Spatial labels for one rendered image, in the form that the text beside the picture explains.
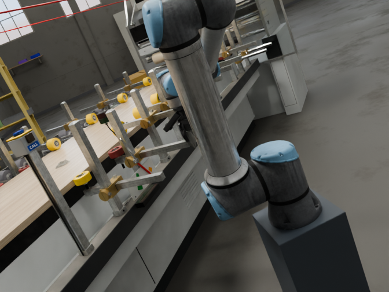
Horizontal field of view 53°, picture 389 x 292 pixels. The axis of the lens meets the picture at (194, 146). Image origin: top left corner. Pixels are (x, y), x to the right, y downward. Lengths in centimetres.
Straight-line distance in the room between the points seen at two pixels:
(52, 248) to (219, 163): 88
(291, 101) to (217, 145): 315
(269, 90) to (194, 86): 336
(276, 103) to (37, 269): 332
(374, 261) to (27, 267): 155
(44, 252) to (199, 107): 97
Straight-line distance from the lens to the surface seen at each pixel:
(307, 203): 137
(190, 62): 105
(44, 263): 176
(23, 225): 169
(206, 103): 109
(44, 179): 150
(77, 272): 154
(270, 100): 445
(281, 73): 420
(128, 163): 189
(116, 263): 175
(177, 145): 181
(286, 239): 134
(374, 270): 207
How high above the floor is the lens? 137
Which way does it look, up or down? 18 degrees down
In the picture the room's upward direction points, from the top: 23 degrees counter-clockwise
